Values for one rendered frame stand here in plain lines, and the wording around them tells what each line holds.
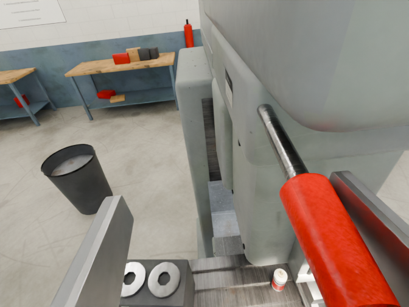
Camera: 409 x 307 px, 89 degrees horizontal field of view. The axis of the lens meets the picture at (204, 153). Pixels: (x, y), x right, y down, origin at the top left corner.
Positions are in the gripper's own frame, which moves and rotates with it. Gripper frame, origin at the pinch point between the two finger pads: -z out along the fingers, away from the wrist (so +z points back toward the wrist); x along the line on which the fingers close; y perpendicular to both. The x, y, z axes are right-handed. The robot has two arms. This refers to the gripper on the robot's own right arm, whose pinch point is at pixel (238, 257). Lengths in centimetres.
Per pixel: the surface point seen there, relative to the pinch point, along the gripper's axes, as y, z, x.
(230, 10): -6.8, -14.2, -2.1
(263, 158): 4.9, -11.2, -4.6
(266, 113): -0.6, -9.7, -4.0
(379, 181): 14.5, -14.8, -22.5
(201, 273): 75, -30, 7
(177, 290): 55, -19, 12
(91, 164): 112, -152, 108
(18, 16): 1, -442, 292
